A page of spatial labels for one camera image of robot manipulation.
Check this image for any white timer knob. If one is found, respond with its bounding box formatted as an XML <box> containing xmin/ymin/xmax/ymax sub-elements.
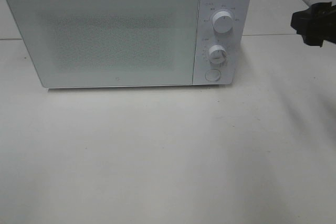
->
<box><xmin>208</xmin><ymin>45</ymin><xmax>227</xmax><ymax>65</ymax></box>

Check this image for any upper white control knob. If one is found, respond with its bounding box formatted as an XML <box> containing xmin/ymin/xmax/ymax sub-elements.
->
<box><xmin>211</xmin><ymin>10</ymin><xmax>233</xmax><ymax>34</ymax></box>

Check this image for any white microwave door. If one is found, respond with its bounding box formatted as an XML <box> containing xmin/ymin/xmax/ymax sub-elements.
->
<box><xmin>7</xmin><ymin>0</ymin><xmax>198</xmax><ymax>88</ymax></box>

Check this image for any round door release button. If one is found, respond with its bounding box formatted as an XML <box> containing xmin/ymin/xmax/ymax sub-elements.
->
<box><xmin>205</xmin><ymin>69</ymin><xmax>221</xmax><ymax>82</ymax></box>

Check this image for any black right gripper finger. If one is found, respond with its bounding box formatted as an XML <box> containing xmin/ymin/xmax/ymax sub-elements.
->
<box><xmin>290</xmin><ymin>2</ymin><xmax>335</xmax><ymax>47</ymax></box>

